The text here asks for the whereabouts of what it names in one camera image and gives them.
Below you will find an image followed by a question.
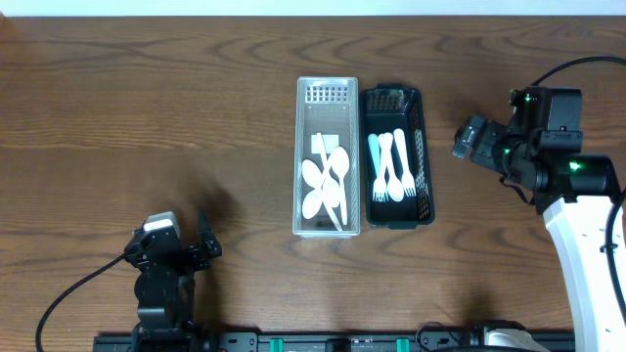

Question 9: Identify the black plastic basket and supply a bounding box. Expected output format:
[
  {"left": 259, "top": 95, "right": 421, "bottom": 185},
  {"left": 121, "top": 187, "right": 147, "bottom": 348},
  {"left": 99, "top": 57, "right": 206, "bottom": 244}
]
[{"left": 359, "top": 83, "right": 435, "bottom": 230}]

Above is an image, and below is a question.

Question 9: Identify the white spoon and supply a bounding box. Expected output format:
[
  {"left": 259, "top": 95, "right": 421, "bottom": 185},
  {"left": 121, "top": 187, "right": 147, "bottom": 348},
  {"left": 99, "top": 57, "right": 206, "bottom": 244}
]
[
  {"left": 301, "top": 189, "right": 323, "bottom": 220},
  {"left": 386, "top": 135, "right": 404, "bottom": 202},
  {"left": 301, "top": 159, "right": 342, "bottom": 231}
]

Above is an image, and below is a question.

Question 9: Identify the white spoon bowl up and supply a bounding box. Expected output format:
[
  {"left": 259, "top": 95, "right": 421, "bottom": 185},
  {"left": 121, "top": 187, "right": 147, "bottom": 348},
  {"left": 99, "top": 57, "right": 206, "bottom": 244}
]
[{"left": 331, "top": 147, "right": 350, "bottom": 226}]

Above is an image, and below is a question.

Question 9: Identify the white spoon bowl down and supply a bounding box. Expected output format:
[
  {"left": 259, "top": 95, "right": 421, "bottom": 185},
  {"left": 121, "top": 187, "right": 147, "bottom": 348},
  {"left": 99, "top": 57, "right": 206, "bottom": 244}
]
[{"left": 317, "top": 132, "right": 340, "bottom": 207}]

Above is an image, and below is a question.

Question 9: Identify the white label in basket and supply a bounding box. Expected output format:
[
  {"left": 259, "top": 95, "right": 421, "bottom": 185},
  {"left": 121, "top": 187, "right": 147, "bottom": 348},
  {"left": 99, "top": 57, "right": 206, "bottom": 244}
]
[{"left": 310, "top": 134, "right": 339, "bottom": 154}]

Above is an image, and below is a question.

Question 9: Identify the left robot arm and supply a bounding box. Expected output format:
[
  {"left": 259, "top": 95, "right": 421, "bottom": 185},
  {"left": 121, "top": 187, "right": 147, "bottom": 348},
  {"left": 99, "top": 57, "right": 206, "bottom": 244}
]
[{"left": 124, "top": 209, "right": 222, "bottom": 352}]

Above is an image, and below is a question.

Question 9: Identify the pale green fork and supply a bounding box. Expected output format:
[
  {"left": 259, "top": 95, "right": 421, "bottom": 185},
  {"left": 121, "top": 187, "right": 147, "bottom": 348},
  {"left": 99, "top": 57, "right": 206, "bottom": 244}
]
[{"left": 368, "top": 133, "right": 380, "bottom": 177}]

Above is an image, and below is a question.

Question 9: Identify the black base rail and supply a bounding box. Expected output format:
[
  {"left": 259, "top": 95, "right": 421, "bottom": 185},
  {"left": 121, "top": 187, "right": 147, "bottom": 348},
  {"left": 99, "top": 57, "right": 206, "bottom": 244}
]
[{"left": 92, "top": 320, "right": 576, "bottom": 352}]

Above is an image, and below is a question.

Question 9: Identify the clear plastic basket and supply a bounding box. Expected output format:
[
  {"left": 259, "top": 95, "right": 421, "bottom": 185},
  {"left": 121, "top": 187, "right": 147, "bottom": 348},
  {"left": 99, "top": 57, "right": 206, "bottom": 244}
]
[{"left": 292, "top": 76, "right": 361, "bottom": 239}]

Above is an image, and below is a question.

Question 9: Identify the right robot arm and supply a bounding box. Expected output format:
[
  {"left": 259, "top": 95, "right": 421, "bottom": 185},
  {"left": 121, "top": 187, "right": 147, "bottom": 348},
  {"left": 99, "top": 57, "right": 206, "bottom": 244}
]
[{"left": 452, "top": 86, "right": 625, "bottom": 351}]

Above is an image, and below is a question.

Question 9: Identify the white fork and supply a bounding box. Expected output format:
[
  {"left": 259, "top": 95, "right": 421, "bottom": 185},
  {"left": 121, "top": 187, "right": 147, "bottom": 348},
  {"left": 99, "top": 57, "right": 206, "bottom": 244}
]
[
  {"left": 393, "top": 128, "right": 417, "bottom": 197},
  {"left": 373, "top": 133, "right": 391, "bottom": 202}
]

